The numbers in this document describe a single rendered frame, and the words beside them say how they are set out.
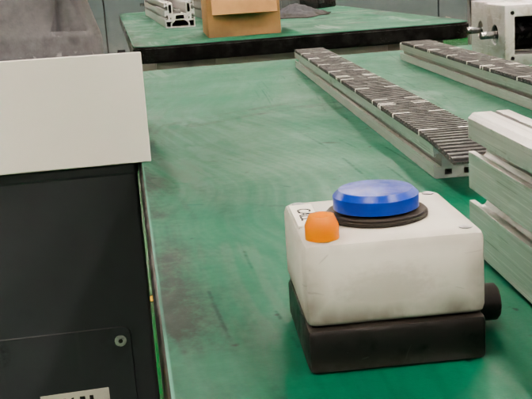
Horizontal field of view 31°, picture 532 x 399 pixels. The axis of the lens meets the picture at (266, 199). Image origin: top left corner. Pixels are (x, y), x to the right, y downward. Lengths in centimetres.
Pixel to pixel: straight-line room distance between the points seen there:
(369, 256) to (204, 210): 33
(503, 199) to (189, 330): 18
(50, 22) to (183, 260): 43
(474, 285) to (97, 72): 57
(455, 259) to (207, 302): 16
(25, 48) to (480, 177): 54
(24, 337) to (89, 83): 27
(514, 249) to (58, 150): 54
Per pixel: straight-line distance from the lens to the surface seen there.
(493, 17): 160
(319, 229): 41
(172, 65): 261
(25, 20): 98
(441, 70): 149
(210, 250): 63
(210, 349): 47
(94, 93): 93
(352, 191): 44
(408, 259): 42
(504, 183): 53
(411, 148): 87
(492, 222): 55
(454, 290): 43
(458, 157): 72
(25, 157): 95
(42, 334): 101
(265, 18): 267
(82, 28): 100
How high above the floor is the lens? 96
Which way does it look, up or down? 14 degrees down
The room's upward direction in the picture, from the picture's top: 4 degrees counter-clockwise
